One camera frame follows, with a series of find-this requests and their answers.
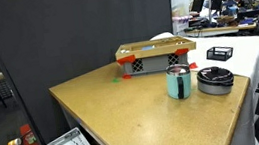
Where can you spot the wooden background workbench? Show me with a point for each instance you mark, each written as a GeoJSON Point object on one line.
{"type": "Point", "coordinates": [221, 30]}

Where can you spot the small green flat piece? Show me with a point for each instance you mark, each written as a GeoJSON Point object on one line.
{"type": "Point", "coordinates": [115, 80]}

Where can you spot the grey plastic crate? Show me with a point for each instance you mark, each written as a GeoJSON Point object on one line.
{"type": "Point", "coordinates": [155, 64]}

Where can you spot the red floor item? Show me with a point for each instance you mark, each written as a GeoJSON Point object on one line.
{"type": "Point", "coordinates": [29, 139]}

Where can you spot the red corner bracket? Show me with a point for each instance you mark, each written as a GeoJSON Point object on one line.
{"type": "Point", "coordinates": [181, 51]}
{"type": "Point", "coordinates": [126, 60]}

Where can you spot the white tablecloth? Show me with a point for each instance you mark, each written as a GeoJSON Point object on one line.
{"type": "Point", "coordinates": [251, 56]}

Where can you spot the wooden tray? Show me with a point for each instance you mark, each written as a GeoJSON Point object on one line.
{"type": "Point", "coordinates": [153, 49]}

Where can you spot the grey pot with black lid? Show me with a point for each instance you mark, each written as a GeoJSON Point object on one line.
{"type": "Point", "coordinates": [215, 83]}

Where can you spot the dark grey partition panel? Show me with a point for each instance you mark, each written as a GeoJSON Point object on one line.
{"type": "Point", "coordinates": [64, 37]}

